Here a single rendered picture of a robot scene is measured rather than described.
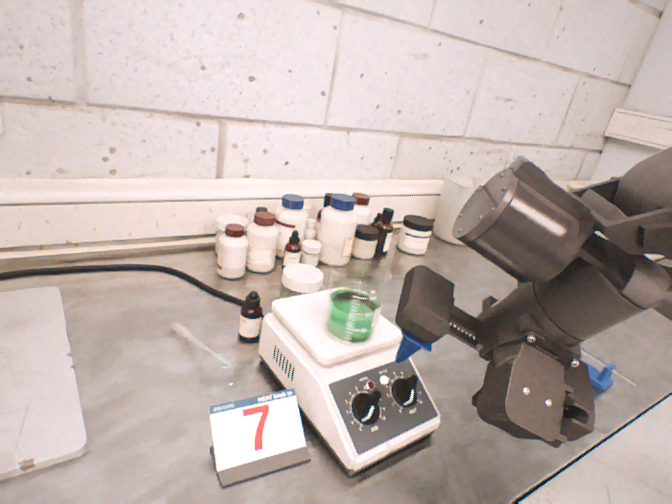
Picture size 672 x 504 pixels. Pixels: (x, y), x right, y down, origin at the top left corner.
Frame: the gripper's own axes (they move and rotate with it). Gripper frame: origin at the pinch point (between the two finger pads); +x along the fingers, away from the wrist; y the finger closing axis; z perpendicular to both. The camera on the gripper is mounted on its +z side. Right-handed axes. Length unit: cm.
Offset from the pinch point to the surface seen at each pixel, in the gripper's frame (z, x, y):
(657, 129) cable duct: -131, 1, 68
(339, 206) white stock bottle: -38.0, 22.0, -13.2
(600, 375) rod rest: -18.8, 7.9, 29.9
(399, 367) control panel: -3.6, 9.5, -1.1
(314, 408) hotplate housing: 3.9, 12.7, -8.1
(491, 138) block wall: -95, 19, 18
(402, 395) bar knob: -0.2, 8.9, -0.3
